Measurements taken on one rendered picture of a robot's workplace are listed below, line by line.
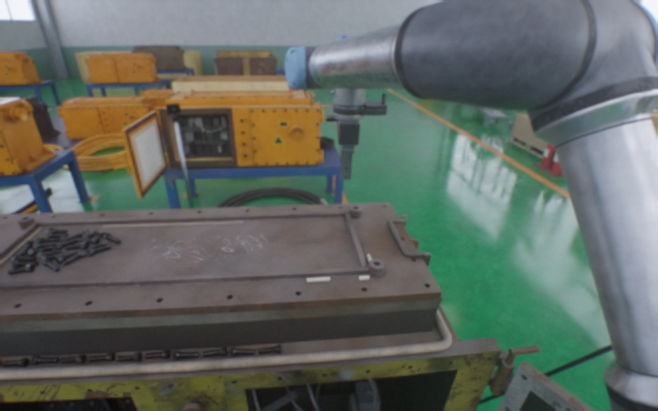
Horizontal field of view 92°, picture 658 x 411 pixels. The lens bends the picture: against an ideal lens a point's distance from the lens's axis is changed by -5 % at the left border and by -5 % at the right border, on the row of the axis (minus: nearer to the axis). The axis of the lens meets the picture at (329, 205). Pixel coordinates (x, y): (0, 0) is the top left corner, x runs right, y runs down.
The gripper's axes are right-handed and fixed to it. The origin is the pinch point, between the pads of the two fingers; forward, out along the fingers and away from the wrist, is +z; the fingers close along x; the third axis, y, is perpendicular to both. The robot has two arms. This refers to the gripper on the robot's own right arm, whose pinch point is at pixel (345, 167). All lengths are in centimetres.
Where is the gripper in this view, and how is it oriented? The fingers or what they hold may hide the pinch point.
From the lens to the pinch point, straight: 88.8
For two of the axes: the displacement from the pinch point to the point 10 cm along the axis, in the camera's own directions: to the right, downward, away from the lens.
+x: 0.1, 4.7, -8.8
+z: -0.3, 8.8, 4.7
